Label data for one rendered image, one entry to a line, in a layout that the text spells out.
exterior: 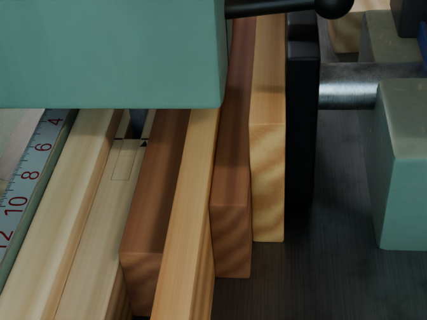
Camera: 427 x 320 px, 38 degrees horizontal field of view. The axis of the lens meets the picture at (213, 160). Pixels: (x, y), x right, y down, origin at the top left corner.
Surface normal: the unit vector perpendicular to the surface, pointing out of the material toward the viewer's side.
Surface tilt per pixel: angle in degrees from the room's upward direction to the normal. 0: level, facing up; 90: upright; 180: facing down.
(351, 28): 90
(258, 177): 90
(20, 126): 0
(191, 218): 0
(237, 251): 90
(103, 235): 0
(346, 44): 90
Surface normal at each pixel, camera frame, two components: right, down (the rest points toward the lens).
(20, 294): -0.06, -0.76
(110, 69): -0.09, 0.66
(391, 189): -0.46, 0.60
